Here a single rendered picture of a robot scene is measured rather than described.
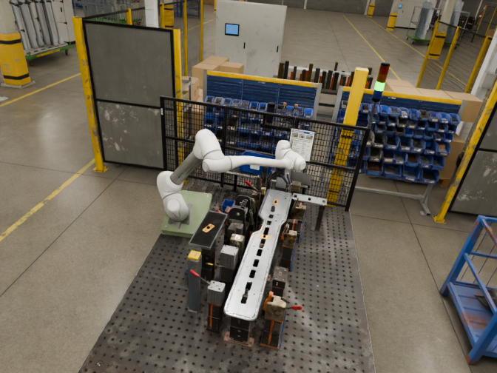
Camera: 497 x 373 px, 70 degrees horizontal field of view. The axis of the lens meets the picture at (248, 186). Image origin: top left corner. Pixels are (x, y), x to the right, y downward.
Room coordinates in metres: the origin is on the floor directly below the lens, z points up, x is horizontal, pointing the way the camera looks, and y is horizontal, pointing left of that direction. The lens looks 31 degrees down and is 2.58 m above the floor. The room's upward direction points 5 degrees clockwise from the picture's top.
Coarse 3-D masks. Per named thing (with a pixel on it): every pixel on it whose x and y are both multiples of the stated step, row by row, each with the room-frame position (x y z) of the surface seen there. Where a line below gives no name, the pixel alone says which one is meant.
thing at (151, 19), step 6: (144, 0) 6.36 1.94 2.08; (150, 0) 6.35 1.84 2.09; (156, 0) 6.46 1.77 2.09; (150, 6) 6.35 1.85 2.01; (156, 6) 6.45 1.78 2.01; (150, 12) 6.35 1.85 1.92; (156, 12) 6.43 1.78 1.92; (150, 18) 6.35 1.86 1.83; (156, 18) 6.42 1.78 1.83; (150, 24) 6.35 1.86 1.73; (156, 24) 6.40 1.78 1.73
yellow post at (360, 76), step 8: (360, 72) 2.90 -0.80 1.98; (360, 80) 2.90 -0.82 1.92; (352, 88) 2.91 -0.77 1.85; (360, 88) 2.90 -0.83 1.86; (352, 96) 2.91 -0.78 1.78; (360, 96) 2.90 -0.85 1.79; (352, 104) 2.91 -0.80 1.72; (352, 112) 2.90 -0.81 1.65; (344, 120) 2.94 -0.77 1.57; (352, 120) 2.90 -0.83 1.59; (344, 128) 2.91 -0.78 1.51; (344, 136) 2.91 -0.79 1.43; (344, 152) 2.90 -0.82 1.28; (336, 160) 2.91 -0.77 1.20; (336, 176) 2.90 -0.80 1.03; (328, 192) 2.91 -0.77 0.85; (336, 192) 2.90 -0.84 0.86; (328, 200) 2.91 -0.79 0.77; (336, 200) 2.90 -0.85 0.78
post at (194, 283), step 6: (198, 258) 1.54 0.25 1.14; (192, 264) 1.52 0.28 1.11; (198, 264) 1.52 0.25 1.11; (198, 270) 1.52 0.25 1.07; (192, 276) 1.52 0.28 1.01; (192, 282) 1.52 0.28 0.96; (198, 282) 1.54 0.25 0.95; (192, 288) 1.52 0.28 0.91; (198, 288) 1.54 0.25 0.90; (192, 294) 1.52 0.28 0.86; (198, 294) 1.54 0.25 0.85; (192, 300) 1.52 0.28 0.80; (198, 300) 1.54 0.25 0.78; (192, 306) 1.52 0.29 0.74; (198, 306) 1.54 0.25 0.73; (198, 312) 1.52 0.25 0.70
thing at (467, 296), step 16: (480, 224) 2.54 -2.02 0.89; (496, 240) 2.26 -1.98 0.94; (464, 256) 2.51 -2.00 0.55; (496, 256) 2.53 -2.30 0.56; (464, 272) 2.56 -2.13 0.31; (448, 288) 2.50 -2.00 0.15; (464, 288) 2.51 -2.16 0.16; (480, 288) 2.13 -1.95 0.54; (496, 288) 2.51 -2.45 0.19; (464, 304) 2.30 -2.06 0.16; (480, 304) 2.32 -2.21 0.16; (496, 304) 2.16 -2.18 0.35; (464, 320) 2.10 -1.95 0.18; (480, 320) 2.13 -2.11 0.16; (496, 320) 1.81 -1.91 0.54; (480, 336) 1.86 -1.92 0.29; (496, 336) 1.98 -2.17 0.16; (480, 352) 1.81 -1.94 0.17; (496, 352) 1.80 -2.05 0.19
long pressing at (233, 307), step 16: (272, 192) 2.57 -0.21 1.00; (288, 192) 2.60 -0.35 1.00; (288, 208) 2.36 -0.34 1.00; (272, 224) 2.12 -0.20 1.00; (256, 240) 1.92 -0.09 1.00; (272, 240) 1.94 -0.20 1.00; (256, 256) 1.76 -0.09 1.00; (272, 256) 1.78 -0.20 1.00; (240, 272) 1.60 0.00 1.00; (256, 272) 1.61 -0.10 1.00; (240, 288) 1.47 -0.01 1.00; (256, 288) 1.48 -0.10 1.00; (240, 304) 1.35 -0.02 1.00; (256, 304) 1.36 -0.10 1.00
